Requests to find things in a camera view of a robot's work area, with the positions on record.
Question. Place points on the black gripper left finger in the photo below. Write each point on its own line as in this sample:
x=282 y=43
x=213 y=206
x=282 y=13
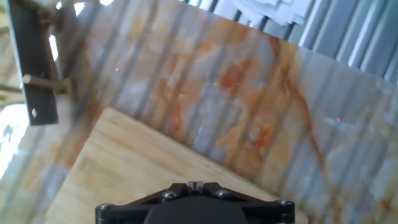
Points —
x=177 y=189

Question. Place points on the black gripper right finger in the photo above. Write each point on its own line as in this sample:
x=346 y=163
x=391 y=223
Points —
x=214 y=189

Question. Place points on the steel cleaver knife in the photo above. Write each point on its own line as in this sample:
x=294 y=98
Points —
x=34 y=62

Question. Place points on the wooden cutting board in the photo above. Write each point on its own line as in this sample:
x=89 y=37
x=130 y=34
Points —
x=124 y=161

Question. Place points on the orange marble pattern mat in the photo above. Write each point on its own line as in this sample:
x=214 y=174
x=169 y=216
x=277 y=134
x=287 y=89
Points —
x=233 y=93

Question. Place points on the wooden knife rack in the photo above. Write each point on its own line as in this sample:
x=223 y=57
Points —
x=46 y=83

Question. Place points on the stack of white papers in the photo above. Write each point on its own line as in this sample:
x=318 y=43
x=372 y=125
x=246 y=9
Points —
x=273 y=11

